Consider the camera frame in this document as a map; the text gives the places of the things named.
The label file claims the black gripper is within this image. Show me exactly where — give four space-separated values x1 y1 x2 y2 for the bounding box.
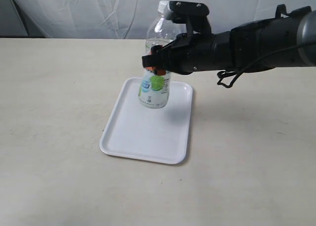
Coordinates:
142 32 232 75

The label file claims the clear plastic bottle white cap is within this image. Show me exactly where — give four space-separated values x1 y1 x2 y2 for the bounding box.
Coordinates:
138 0 176 109

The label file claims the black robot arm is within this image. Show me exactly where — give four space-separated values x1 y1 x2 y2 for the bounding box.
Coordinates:
142 1 316 78

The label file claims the white plastic tray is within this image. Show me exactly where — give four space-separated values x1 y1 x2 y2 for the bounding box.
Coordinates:
99 77 193 165

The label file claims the white backdrop cloth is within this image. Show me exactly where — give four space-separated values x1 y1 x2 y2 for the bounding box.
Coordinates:
0 0 316 39

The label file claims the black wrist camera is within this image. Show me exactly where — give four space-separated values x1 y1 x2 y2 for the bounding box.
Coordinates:
163 0 212 37

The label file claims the black cable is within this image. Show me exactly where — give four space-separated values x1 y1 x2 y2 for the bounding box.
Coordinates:
216 42 316 89

